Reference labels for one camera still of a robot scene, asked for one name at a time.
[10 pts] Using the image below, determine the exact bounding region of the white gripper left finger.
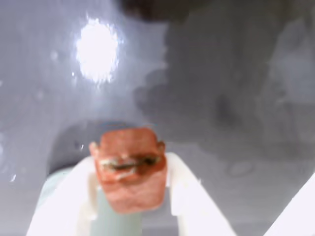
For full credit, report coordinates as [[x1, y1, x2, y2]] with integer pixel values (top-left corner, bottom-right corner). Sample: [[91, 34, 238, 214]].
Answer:
[[28, 157, 99, 236]]

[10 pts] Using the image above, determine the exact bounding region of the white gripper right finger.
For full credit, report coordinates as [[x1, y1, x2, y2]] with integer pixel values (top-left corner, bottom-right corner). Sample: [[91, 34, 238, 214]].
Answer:
[[166, 151, 237, 236]]

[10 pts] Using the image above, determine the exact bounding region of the red cube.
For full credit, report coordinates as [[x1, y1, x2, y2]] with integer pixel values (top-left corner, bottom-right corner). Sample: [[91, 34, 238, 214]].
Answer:
[[89, 125, 168, 215]]

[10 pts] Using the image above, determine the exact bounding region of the pale green cup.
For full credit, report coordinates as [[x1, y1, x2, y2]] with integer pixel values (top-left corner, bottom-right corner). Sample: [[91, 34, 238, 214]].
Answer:
[[40, 171, 144, 236]]

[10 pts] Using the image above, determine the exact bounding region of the white board edge strip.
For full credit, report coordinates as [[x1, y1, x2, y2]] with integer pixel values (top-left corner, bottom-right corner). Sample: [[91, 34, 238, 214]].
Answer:
[[265, 172, 315, 236]]

